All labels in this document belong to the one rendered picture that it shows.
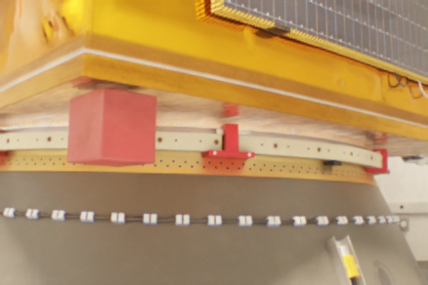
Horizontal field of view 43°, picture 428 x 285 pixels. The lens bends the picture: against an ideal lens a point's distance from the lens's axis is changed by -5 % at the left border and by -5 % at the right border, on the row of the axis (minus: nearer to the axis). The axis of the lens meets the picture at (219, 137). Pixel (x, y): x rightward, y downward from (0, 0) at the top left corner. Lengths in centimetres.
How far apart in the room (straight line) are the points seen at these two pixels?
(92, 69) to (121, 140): 15
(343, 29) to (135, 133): 71
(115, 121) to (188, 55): 23
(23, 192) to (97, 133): 55
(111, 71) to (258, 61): 40
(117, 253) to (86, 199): 18
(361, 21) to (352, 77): 16
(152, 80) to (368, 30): 76
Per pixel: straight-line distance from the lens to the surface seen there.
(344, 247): 156
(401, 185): 1103
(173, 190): 148
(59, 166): 159
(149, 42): 118
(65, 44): 118
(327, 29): 153
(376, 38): 173
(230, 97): 130
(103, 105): 111
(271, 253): 146
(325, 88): 156
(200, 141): 150
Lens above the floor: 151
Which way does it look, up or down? 8 degrees up
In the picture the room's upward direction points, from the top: 1 degrees clockwise
